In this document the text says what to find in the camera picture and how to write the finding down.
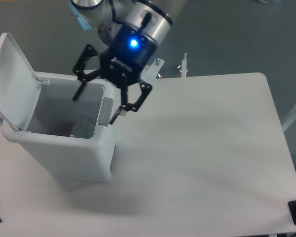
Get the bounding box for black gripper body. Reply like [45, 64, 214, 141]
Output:
[100, 24, 157, 89]

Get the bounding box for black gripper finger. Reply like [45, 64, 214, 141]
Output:
[72, 44, 101, 101]
[110, 79, 152, 124]

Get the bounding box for clear plastic water bottle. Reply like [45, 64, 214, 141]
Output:
[70, 118, 95, 139]

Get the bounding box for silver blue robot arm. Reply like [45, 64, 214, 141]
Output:
[69, 0, 186, 124]

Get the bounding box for white trash can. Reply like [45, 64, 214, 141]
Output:
[0, 33, 116, 182]

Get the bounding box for white bracket with bolt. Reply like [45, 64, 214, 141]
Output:
[177, 52, 188, 78]

